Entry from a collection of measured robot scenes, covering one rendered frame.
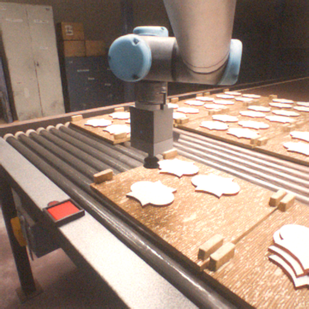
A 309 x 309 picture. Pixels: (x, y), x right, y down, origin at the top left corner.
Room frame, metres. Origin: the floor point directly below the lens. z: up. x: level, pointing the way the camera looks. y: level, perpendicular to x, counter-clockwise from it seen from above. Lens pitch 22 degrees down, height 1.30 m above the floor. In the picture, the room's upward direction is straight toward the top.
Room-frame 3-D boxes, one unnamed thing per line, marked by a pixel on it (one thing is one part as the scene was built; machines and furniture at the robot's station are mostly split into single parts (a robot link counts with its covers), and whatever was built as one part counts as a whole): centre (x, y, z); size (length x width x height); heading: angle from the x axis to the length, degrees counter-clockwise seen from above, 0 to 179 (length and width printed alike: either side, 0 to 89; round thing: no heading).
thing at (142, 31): (0.61, 0.01, 1.28); 0.09 x 0.08 x 0.11; 165
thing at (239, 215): (0.64, -0.08, 0.93); 0.41 x 0.35 x 0.02; 41
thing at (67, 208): (0.56, 0.23, 0.92); 0.06 x 0.06 x 0.01; 42
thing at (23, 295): (1.12, 0.72, 0.43); 0.12 x 0.12 x 0.85; 42
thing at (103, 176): (0.70, 0.15, 0.95); 0.06 x 0.02 x 0.03; 131
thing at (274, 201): (0.58, -0.31, 0.95); 0.06 x 0.02 x 0.03; 131
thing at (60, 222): (0.56, 0.23, 0.92); 0.08 x 0.08 x 0.02; 42
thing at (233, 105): (1.80, -0.36, 0.94); 0.41 x 0.35 x 0.04; 42
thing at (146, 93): (0.61, 0.01, 1.21); 0.08 x 0.08 x 0.05
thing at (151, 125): (0.63, -0.01, 1.13); 0.12 x 0.09 x 0.16; 134
